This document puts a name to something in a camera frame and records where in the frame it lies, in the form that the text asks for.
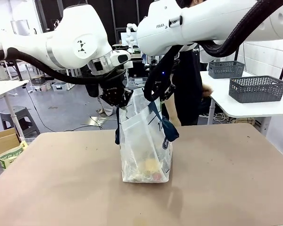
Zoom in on white side table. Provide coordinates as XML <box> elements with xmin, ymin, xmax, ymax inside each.
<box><xmin>0</xmin><ymin>80</ymin><xmax>30</xmax><ymax>142</ymax></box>

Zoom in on large gray plastic basket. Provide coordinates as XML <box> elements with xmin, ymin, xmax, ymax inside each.
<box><xmin>228</xmin><ymin>75</ymin><xmax>283</xmax><ymax>104</ymax></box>

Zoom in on white table with baskets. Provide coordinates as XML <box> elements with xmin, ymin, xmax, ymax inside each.
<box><xmin>199</xmin><ymin>70</ymin><xmax>283</xmax><ymax>137</ymax></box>

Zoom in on gray step stool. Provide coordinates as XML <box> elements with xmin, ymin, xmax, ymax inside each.
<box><xmin>0</xmin><ymin>106</ymin><xmax>41</xmax><ymax>138</ymax></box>

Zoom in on background person white trousers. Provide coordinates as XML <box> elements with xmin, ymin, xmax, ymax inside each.
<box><xmin>97</xmin><ymin>88</ymin><xmax>114</xmax><ymax>116</ymax></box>

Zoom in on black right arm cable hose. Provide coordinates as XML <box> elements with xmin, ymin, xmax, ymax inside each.
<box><xmin>143</xmin><ymin>0</ymin><xmax>266</xmax><ymax>102</ymax></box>

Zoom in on small gray plastic basket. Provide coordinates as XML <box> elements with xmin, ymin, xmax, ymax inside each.
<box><xmin>208</xmin><ymin>60</ymin><xmax>245</xmax><ymax>79</ymax></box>

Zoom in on clear plastic storage bin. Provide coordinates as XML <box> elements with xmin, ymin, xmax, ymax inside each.
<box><xmin>51</xmin><ymin>81</ymin><xmax>74</xmax><ymax>92</ymax></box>
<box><xmin>127</xmin><ymin>77</ymin><xmax>149</xmax><ymax>89</ymax></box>

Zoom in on yellow round item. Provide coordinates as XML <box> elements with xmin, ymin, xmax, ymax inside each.
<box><xmin>139</xmin><ymin>159</ymin><xmax>162</xmax><ymax>175</ymax></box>

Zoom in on person in black clothes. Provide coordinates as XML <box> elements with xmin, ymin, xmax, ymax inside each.
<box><xmin>165</xmin><ymin>0</ymin><xmax>205</xmax><ymax>127</ymax></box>

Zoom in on person's left hand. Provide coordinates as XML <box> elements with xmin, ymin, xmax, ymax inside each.
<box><xmin>202</xmin><ymin>84</ymin><xmax>215</xmax><ymax>97</ymax></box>

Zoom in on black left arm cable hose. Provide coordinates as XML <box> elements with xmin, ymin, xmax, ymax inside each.
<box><xmin>0</xmin><ymin>47</ymin><xmax>123</xmax><ymax>98</ymax></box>

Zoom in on green and white carton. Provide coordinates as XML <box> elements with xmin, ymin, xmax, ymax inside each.
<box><xmin>0</xmin><ymin>140</ymin><xmax>29</xmax><ymax>170</ymax></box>

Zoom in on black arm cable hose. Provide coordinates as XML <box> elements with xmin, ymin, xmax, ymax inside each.
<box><xmin>0</xmin><ymin>47</ymin><xmax>123</xmax><ymax>98</ymax></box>
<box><xmin>143</xmin><ymin>0</ymin><xmax>266</xmax><ymax>102</ymax></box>

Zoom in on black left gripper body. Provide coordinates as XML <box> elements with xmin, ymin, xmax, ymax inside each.
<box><xmin>100</xmin><ymin>70</ymin><xmax>128</xmax><ymax>95</ymax></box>

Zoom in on white cables bundle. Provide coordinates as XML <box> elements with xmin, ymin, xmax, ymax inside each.
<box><xmin>199</xmin><ymin>112</ymin><xmax>234</xmax><ymax>123</ymax></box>

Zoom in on translucent white shopping bag navy handles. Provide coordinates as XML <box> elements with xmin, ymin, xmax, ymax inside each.
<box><xmin>115</xmin><ymin>88</ymin><xmax>180</xmax><ymax>184</ymax></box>

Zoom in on brown cardboard box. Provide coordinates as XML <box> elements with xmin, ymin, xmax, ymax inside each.
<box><xmin>0</xmin><ymin>128</ymin><xmax>21</xmax><ymax>158</ymax></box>

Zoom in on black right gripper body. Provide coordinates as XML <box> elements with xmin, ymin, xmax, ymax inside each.
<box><xmin>149</xmin><ymin>58</ymin><xmax>178</xmax><ymax>93</ymax></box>

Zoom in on black floor cable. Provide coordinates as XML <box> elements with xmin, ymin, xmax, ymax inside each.
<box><xmin>25</xmin><ymin>87</ymin><xmax>103</xmax><ymax>131</ymax></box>

